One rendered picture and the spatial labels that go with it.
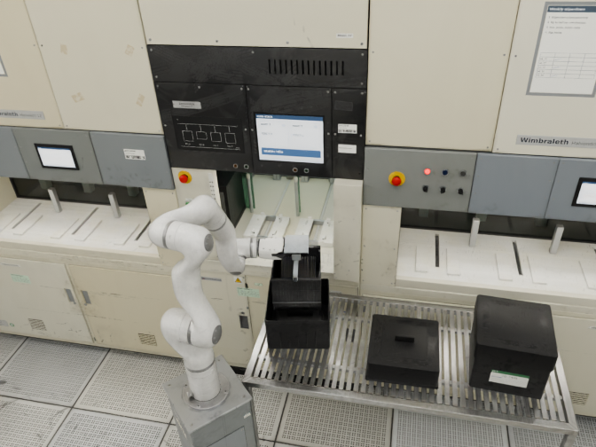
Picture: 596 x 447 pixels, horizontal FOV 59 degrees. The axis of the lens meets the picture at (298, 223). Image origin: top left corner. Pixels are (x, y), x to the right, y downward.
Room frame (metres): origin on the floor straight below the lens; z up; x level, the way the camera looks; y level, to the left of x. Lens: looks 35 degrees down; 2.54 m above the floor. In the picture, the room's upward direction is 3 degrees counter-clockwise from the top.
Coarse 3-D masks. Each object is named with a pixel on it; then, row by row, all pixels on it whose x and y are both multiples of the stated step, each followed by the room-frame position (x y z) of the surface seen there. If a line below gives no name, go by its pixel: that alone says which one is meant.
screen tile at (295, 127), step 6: (294, 126) 2.01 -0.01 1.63; (300, 126) 2.01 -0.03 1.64; (306, 126) 2.00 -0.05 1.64; (312, 126) 2.00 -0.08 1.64; (318, 126) 1.99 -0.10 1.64; (294, 132) 2.01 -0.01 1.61; (300, 132) 2.01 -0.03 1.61; (306, 132) 2.00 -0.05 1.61; (312, 132) 2.00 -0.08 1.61; (318, 132) 1.99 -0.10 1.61; (294, 138) 2.01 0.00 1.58; (300, 138) 2.01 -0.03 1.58; (306, 138) 2.00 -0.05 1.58; (312, 138) 2.00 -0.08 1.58; (318, 138) 1.99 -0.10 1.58; (294, 144) 2.01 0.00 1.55; (300, 144) 2.01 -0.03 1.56; (306, 144) 2.00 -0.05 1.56; (312, 144) 2.00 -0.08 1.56; (318, 144) 1.99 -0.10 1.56
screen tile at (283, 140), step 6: (264, 126) 2.04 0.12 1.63; (270, 126) 2.04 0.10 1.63; (276, 126) 2.03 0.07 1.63; (282, 132) 2.03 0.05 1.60; (264, 138) 2.05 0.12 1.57; (270, 138) 2.04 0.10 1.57; (276, 138) 2.03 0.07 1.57; (282, 138) 2.03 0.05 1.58; (288, 138) 2.02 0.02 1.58; (264, 144) 2.05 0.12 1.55; (270, 144) 2.04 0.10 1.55; (276, 144) 2.03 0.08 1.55; (282, 144) 2.03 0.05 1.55; (288, 144) 2.02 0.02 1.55
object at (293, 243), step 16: (288, 240) 1.76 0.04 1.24; (304, 240) 1.76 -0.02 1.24; (320, 256) 1.81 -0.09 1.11; (272, 272) 1.69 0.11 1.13; (320, 272) 1.74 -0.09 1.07; (272, 288) 1.64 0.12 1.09; (288, 288) 1.64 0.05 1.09; (304, 288) 1.63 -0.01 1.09; (320, 288) 1.63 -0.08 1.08; (288, 304) 1.64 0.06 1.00; (304, 304) 1.63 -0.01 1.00; (320, 304) 1.63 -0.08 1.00
